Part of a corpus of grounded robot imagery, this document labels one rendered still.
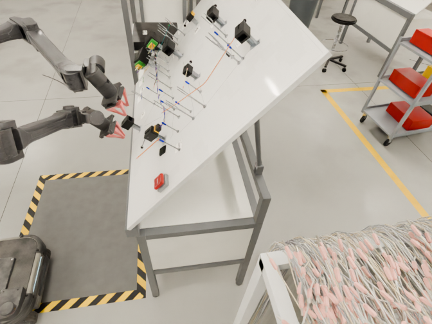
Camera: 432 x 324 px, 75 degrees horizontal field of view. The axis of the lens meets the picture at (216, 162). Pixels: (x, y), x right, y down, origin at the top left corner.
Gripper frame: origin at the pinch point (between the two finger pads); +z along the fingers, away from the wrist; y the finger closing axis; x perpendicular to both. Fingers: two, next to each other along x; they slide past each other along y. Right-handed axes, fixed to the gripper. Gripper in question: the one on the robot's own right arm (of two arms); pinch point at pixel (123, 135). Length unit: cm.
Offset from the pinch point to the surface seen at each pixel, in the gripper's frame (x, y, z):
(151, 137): -12.3, -2.9, 6.2
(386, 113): -112, 138, 251
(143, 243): 14, -39, 30
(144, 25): 17, 122, 10
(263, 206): -41, -28, 50
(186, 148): -30.0, -15.2, 10.0
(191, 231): -7, -35, 41
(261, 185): -42, -20, 47
